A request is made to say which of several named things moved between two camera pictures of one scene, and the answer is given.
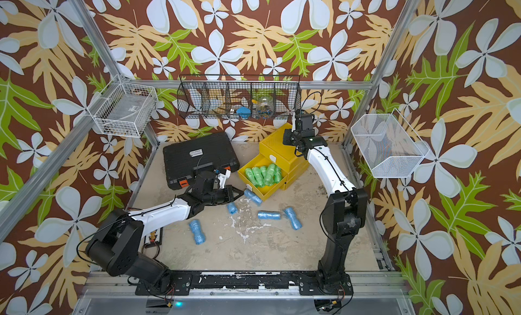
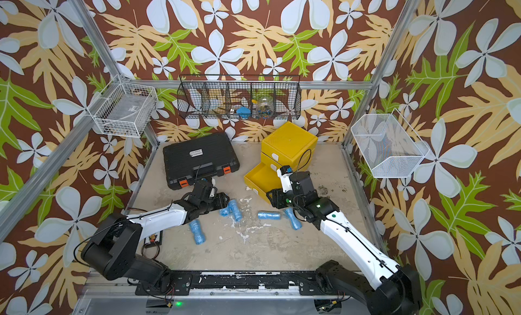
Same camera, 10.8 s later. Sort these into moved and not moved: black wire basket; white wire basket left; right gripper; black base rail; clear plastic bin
Moved: right gripper
Not moved: black base rail; clear plastic bin; black wire basket; white wire basket left
